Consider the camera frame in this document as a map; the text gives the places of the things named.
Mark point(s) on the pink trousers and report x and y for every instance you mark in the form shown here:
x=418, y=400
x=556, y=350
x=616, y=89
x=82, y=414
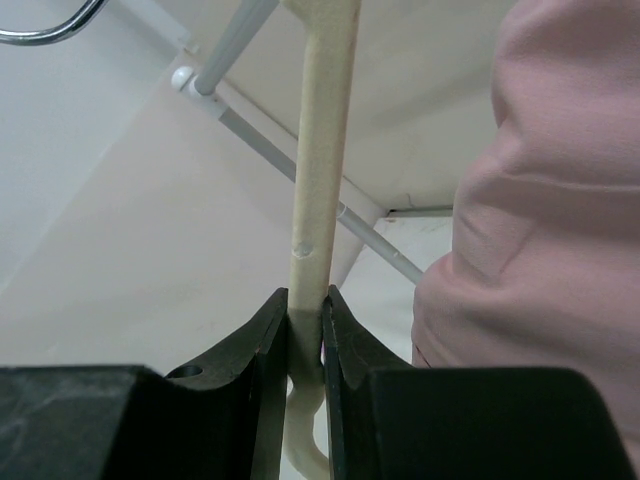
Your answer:
x=544, y=265

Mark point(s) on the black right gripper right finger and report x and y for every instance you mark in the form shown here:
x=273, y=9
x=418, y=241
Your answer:
x=390, y=420

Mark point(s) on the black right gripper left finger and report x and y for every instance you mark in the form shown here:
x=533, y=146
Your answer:
x=218, y=416

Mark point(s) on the white clothes rack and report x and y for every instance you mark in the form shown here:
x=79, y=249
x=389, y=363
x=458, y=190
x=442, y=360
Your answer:
x=277, y=149

